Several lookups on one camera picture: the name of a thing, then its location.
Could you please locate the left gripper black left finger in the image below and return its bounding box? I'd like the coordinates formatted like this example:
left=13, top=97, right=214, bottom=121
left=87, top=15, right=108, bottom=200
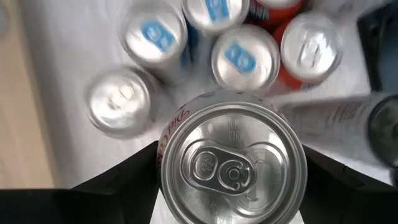
left=0, top=141, right=161, bottom=224

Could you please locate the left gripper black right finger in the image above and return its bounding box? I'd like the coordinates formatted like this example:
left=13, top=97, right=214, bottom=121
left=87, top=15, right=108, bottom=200
left=300, top=144, right=398, bottom=224

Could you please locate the silver Diet Coke can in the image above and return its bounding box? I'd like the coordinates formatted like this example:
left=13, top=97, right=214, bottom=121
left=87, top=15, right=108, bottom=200
left=156, top=90, right=308, bottom=224
left=85, top=67, right=175, bottom=139

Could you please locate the blue silver Red Bull can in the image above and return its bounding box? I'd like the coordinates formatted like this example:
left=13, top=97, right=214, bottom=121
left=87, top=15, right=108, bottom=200
left=182, top=0, right=251, bottom=63
left=119, top=9, right=192, bottom=85
left=211, top=24, right=280, bottom=94

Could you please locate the wooden shelf board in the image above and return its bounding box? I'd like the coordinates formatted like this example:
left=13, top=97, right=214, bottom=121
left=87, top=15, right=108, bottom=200
left=0, top=0, right=56, bottom=190

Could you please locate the Celsius can with black lid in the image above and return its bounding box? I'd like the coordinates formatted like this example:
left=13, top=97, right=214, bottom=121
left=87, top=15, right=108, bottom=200
left=276, top=93, right=398, bottom=169

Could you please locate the red Fanta strawberry can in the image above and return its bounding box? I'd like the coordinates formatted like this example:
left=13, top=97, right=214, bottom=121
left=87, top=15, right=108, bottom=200
left=245, top=0, right=308, bottom=32
left=267, top=12, right=345, bottom=94

